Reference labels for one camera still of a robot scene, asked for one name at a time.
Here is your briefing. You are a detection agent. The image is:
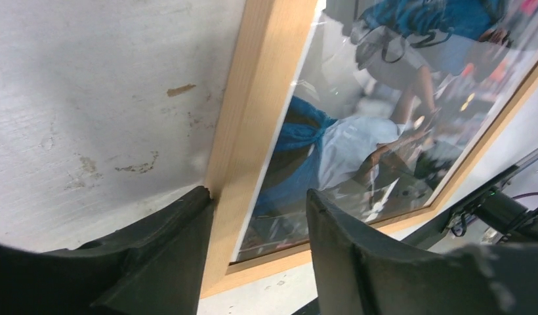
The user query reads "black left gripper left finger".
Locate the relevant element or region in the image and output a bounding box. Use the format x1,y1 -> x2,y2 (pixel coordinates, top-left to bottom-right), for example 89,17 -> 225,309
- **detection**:
0,186 -> 214,314

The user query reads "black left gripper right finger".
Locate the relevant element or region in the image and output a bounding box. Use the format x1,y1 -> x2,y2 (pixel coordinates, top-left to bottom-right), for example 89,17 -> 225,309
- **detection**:
306,190 -> 538,314

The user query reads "clear glass pane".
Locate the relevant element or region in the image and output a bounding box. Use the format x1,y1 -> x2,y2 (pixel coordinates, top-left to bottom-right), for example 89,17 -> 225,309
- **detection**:
230,0 -> 538,263

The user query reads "colour printed photo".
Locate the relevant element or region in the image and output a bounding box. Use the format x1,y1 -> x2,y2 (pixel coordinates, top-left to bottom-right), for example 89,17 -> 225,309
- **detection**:
230,0 -> 538,263

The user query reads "light wooden picture frame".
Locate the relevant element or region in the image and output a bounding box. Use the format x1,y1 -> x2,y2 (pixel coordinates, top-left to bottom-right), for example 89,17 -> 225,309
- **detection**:
201,1 -> 538,298

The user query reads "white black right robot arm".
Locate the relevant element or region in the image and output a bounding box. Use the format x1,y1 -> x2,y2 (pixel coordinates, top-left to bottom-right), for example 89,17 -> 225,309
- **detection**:
442,180 -> 538,243

